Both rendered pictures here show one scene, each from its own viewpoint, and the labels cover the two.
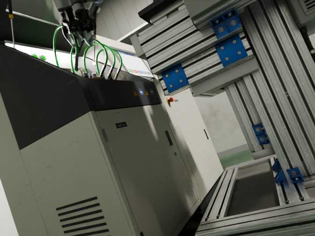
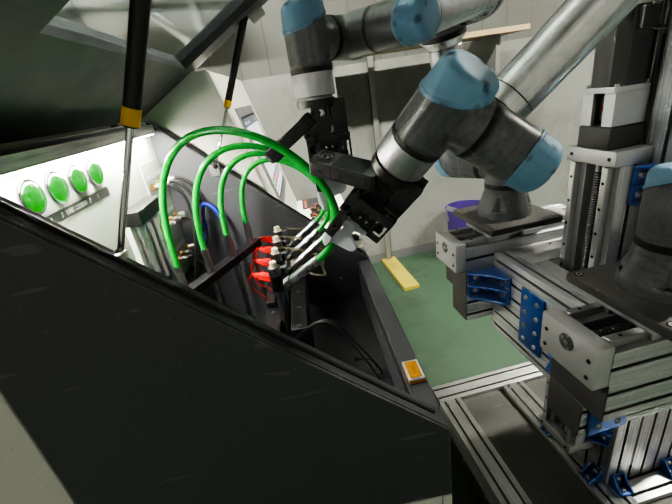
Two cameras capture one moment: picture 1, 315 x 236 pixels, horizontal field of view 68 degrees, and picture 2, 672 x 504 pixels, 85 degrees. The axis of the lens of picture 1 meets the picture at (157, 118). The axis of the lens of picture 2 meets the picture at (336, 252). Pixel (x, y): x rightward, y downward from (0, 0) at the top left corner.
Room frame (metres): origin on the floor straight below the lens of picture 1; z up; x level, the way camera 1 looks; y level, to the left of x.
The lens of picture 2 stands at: (0.71, 0.58, 1.46)
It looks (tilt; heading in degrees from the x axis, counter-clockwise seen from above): 24 degrees down; 329
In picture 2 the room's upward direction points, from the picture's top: 9 degrees counter-clockwise
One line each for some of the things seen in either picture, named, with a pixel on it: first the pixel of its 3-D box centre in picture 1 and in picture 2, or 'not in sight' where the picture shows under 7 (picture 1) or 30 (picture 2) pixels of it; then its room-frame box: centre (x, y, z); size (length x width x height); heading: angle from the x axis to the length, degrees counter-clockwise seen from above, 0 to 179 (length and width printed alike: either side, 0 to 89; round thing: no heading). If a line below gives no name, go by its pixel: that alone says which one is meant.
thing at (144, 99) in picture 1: (126, 94); (388, 338); (1.31, 0.11, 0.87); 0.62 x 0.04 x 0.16; 152
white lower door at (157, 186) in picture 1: (156, 164); not in sight; (1.30, 0.10, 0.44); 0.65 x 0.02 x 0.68; 152
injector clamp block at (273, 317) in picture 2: not in sight; (291, 317); (1.53, 0.27, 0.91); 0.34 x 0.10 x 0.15; 152
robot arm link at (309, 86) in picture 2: (79, 10); (313, 87); (1.34, 0.20, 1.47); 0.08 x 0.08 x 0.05
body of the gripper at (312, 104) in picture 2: (84, 21); (324, 132); (1.33, 0.19, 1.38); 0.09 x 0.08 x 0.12; 62
